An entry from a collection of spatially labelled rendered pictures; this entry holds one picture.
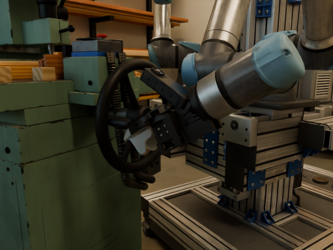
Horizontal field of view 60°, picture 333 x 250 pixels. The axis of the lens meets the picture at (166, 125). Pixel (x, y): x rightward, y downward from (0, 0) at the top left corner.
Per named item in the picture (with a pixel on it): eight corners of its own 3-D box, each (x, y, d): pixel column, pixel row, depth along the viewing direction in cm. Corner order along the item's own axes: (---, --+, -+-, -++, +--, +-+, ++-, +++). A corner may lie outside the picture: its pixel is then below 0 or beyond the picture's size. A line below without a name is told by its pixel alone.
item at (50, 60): (48, 79, 78) (45, 54, 77) (45, 79, 79) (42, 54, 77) (112, 76, 98) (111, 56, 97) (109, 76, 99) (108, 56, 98)
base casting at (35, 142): (19, 166, 67) (15, 127, 65) (-76, 134, 97) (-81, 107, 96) (140, 130, 103) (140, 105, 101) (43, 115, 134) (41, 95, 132)
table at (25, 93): (7, 119, 53) (3, 86, 52) (-61, 106, 70) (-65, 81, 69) (177, 93, 103) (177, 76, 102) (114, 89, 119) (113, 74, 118)
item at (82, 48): (97, 56, 71) (96, 32, 70) (68, 56, 77) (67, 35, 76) (132, 57, 82) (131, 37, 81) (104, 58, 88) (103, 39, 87)
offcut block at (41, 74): (45, 80, 75) (44, 67, 75) (56, 80, 73) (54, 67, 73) (32, 81, 72) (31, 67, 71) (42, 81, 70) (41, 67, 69)
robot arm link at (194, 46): (203, 69, 137) (204, 40, 135) (175, 69, 137) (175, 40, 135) (200, 69, 149) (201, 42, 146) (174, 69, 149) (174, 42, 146)
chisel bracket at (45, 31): (51, 48, 83) (48, 17, 81) (23, 50, 90) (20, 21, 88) (72, 49, 89) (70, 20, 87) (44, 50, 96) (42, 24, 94)
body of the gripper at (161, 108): (156, 156, 53) (210, 131, 46) (138, 114, 54) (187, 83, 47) (179, 148, 59) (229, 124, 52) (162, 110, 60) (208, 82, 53)
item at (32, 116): (25, 126, 67) (24, 109, 66) (-19, 117, 78) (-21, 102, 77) (136, 106, 99) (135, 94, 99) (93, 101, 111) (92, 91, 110)
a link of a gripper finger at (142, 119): (126, 136, 55) (158, 117, 50) (123, 129, 55) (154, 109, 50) (141, 132, 59) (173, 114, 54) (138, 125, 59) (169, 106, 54)
